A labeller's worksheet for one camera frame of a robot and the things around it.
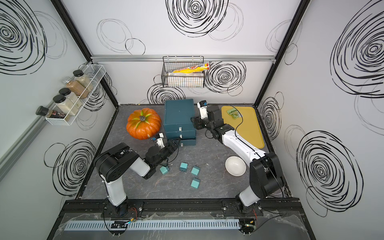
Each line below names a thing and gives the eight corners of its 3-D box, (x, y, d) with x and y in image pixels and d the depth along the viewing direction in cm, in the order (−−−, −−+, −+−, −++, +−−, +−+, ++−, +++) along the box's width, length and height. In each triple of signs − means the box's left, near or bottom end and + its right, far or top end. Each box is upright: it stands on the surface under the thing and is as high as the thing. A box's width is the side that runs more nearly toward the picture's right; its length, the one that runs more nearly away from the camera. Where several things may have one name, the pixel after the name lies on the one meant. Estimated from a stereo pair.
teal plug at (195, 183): (190, 186, 82) (190, 185, 81) (193, 178, 85) (193, 176, 84) (197, 189, 82) (197, 188, 80) (200, 180, 84) (200, 179, 83)
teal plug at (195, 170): (190, 173, 87) (190, 172, 85) (193, 166, 90) (193, 164, 88) (198, 176, 86) (198, 175, 84) (201, 168, 89) (201, 167, 87)
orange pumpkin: (129, 143, 100) (122, 131, 90) (137, 120, 113) (131, 108, 103) (158, 143, 100) (154, 131, 90) (162, 120, 113) (159, 108, 103)
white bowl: (225, 178, 85) (227, 174, 81) (223, 160, 93) (224, 156, 88) (245, 178, 85) (248, 174, 81) (241, 160, 93) (244, 156, 88)
